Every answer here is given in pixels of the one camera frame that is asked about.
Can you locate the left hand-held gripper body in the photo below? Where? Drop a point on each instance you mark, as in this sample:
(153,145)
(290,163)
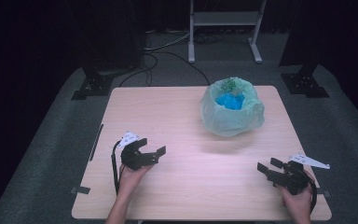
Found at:
(135,158)

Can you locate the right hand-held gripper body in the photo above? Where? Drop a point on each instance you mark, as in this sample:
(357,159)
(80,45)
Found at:
(292,179)

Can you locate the person's left hand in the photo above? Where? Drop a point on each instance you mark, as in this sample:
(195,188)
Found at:
(130,180)

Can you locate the person's right hand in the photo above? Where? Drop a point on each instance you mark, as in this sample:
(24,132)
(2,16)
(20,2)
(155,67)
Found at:
(298,203)

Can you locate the black table clip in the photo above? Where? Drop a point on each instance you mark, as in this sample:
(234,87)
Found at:
(324,193)
(80,190)

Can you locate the light green trash bag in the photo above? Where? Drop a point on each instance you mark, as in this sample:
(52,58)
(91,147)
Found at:
(227,121)

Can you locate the black stand base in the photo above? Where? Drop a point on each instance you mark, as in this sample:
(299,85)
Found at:
(93,87)
(304,84)

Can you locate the crumpled blue plastic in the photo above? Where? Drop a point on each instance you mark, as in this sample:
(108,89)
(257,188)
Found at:
(230,101)

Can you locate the crumpled green wrapper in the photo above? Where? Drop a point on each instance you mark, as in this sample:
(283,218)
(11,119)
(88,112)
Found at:
(228,85)

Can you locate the white metal stand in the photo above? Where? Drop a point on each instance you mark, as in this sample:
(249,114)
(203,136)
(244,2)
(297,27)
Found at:
(223,18)

